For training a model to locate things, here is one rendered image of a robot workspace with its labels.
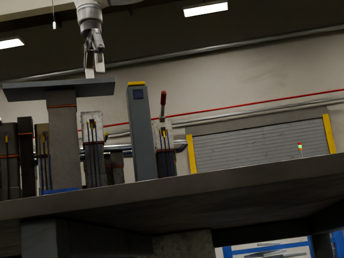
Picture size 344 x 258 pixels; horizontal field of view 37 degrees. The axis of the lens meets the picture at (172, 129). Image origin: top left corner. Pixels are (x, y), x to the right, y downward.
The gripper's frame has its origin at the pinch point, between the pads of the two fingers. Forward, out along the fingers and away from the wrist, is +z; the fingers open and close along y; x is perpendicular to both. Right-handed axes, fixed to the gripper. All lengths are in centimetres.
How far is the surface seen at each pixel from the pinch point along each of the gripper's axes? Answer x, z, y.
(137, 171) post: -9.5, 35.9, -6.9
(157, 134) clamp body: -23.7, 19.7, 6.2
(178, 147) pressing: -41, 20, 26
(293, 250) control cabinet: -516, 71, 624
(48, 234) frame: 29, 58, -58
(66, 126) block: 12.0, 18.7, -1.9
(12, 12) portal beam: -16, -209, 346
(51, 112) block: 16.3, 13.6, -0.9
